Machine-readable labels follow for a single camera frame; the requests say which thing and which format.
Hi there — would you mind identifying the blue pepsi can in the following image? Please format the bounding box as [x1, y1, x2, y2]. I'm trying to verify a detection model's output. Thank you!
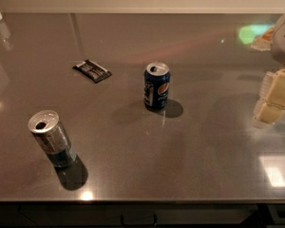
[144, 62, 170, 111]

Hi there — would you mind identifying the black snack packet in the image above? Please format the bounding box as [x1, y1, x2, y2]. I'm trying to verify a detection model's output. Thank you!
[73, 60, 112, 84]

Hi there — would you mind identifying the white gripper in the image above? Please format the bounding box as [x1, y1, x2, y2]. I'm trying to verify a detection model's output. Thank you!
[254, 12, 285, 125]

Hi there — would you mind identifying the silver energy drink can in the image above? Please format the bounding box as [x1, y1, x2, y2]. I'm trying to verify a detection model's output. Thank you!
[28, 110, 77, 168]

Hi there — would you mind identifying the orange white packet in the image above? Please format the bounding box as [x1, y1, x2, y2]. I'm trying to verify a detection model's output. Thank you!
[251, 27, 275, 51]

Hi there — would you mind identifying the black drawer handle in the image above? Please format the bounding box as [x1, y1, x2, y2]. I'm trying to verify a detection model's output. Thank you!
[120, 215, 158, 228]

